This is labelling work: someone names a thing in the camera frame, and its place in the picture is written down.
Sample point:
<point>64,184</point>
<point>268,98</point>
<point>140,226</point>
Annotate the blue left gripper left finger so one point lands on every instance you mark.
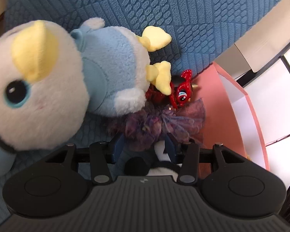
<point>117,146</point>

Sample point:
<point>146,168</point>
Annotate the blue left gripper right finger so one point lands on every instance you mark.
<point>171,146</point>

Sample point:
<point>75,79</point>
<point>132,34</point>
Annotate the purple tulle doll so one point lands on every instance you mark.
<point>146,130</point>

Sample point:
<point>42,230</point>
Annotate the pink storage box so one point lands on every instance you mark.
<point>230,117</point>

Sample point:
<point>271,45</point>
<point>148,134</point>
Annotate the white blue penguin plush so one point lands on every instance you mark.
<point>50,78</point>

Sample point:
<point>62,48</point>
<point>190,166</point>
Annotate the cardboard box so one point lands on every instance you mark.
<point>260,44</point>

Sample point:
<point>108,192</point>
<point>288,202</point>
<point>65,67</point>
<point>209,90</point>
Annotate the blue quilted bedspread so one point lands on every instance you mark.
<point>201,30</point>

